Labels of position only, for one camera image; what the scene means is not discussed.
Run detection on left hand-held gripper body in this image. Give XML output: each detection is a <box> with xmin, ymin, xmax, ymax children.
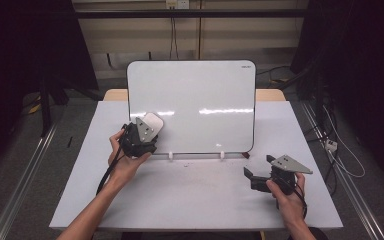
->
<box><xmin>119</xmin><ymin>116</ymin><xmax>159</xmax><ymax>159</ymax></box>

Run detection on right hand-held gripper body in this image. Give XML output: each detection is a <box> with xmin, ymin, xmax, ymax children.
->
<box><xmin>260</xmin><ymin>154</ymin><xmax>314</xmax><ymax>197</ymax></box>

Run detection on white whiteboard eraser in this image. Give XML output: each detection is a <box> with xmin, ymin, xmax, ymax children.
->
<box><xmin>144</xmin><ymin>111</ymin><xmax>165</xmax><ymax>136</ymax></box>

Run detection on white whiteboard with black rim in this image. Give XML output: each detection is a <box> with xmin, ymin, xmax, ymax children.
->
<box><xmin>126</xmin><ymin>59</ymin><xmax>257</xmax><ymax>156</ymax></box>

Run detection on person's left hand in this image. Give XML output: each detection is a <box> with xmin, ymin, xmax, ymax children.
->
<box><xmin>107</xmin><ymin>129</ymin><xmax>153</xmax><ymax>187</ymax></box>

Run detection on person's right hand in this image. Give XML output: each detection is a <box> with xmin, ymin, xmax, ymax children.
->
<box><xmin>265</xmin><ymin>172</ymin><xmax>308</xmax><ymax>229</ymax></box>

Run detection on wooden table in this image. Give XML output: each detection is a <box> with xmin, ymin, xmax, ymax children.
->
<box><xmin>102</xmin><ymin>88</ymin><xmax>286</xmax><ymax>103</ymax></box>

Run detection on black metal stand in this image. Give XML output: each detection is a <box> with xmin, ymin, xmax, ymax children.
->
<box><xmin>37</xmin><ymin>75</ymin><xmax>54</xmax><ymax>138</ymax></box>

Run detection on black horizontal metal bar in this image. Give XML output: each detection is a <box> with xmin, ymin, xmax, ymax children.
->
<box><xmin>74</xmin><ymin>8</ymin><xmax>308</xmax><ymax>20</ymax></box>

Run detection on black curtain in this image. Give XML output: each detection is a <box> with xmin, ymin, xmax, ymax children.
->
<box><xmin>289</xmin><ymin>0</ymin><xmax>384</xmax><ymax>193</ymax></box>
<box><xmin>0</xmin><ymin>0</ymin><xmax>99</xmax><ymax>178</ymax></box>

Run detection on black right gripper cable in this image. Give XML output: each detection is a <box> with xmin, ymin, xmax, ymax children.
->
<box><xmin>274</xmin><ymin>175</ymin><xmax>309</xmax><ymax>221</ymax></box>

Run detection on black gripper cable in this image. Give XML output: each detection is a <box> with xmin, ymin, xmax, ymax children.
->
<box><xmin>95</xmin><ymin>123</ymin><xmax>128</xmax><ymax>196</ymax></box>
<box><xmin>274</xmin><ymin>175</ymin><xmax>309</xmax><ymax>221</ymax></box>

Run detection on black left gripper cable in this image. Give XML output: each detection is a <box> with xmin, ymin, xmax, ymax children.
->
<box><xmin>95</xmin><ymin>123</ymin><xmax>128</xmax><ymax>196</ymax></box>

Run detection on white cable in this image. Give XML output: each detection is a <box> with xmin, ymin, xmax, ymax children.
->
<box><xmin>322</xmin><ymin>105</ymin><xmax>367</xmax><ymax>179</ymax></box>

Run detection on aluminium floor rail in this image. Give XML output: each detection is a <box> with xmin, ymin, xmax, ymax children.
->
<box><xmin>0</xmin><ymin>122</ymin><xmax>60</xmax><ymax>240</ymax></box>
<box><xmin>299</xmin><ymin>99</ymin><xmax>384</xmax><ymax>240</ymax></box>

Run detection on black floor cable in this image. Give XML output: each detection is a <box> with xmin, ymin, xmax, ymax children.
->
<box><xmin>256</xmin><ymin>65</ymin><xmax>293</xmax><ymax>85</ymax></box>

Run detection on black hanging cables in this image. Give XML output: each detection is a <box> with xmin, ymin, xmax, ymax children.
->
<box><xmin>169</xmin><ymin>16</ymin><xmax>180</xmax><ymax>61</ymax></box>

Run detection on white wall socket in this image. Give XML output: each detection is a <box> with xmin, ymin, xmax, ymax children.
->
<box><xmin>165</xmin><ymin>0</ymin><xmax>191</xmax><ymax>10</ymax></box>

